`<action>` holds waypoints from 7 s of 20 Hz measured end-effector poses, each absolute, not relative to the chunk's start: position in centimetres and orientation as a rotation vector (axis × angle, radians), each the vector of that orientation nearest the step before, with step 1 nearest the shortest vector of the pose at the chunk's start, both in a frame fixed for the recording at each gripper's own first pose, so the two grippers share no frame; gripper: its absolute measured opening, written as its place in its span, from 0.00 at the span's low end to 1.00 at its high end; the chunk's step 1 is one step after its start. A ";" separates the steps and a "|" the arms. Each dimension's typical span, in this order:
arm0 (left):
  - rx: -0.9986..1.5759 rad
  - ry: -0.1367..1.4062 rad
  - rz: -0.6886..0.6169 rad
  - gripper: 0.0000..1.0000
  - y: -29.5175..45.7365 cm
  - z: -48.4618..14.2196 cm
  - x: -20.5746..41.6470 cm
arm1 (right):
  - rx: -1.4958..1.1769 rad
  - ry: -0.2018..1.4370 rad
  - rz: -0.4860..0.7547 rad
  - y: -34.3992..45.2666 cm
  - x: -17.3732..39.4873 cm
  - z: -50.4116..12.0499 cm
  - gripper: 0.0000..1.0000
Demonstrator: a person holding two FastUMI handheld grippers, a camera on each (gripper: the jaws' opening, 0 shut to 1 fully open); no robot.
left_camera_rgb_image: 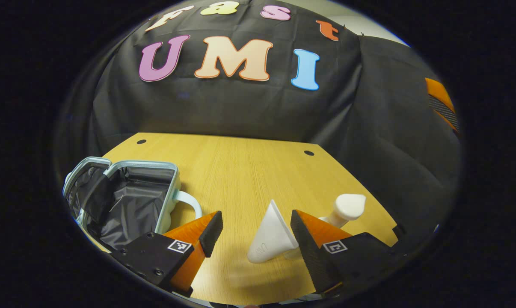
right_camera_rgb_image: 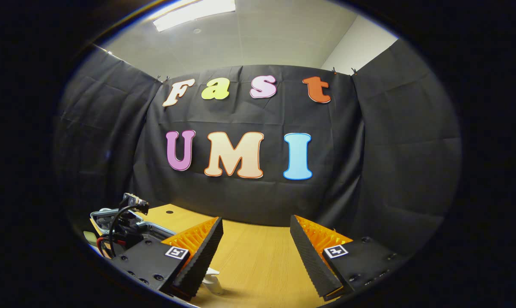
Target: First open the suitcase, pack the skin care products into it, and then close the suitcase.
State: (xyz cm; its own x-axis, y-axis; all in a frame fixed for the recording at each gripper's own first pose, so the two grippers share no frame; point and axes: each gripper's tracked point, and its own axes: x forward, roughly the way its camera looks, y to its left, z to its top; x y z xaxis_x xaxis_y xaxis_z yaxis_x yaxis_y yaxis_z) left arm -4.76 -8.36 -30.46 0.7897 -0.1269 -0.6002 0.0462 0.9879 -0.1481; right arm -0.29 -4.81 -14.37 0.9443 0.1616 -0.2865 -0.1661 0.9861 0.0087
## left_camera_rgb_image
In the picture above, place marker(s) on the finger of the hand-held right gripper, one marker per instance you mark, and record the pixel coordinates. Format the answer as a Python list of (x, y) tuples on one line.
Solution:
[(442, 105)]

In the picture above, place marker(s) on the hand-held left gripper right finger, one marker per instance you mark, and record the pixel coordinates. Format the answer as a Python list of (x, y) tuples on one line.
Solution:
[(307, 252)]

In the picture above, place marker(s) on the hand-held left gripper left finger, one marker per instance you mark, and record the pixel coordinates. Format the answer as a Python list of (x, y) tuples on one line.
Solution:
[(213, 233)]

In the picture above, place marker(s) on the white squeeze tube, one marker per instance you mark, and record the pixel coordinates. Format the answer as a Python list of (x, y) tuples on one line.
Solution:
[(271, 235)]

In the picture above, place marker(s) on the white pump bottle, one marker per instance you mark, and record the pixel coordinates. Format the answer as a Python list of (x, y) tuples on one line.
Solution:
[(348, 205)]

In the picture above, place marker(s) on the light blue suitcase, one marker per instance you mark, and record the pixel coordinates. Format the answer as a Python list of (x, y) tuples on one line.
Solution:
[(134, 205)]

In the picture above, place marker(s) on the black backdrop cloth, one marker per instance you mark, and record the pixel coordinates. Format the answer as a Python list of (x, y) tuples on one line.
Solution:
[(241, 107)]

